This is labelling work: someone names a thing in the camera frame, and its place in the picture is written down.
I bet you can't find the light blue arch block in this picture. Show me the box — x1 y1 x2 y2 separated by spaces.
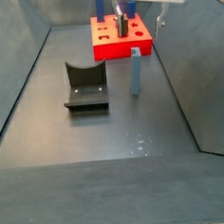
130 47 141 96

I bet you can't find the red peg board block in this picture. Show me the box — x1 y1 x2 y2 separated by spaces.
90 14 153 61

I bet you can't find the black curved fixture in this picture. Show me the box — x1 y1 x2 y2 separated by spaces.
64 61 109 110

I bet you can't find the brown hexagonal peg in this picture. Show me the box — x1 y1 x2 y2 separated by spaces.
117 14 128 37

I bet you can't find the short blue peg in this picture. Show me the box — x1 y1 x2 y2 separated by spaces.
126 1 137 19

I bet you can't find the purple cylinder peg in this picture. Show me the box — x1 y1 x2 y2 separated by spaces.
119 0 125 13

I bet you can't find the tall blue rectangular peg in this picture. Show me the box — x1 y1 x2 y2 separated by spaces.
96 0 104 23

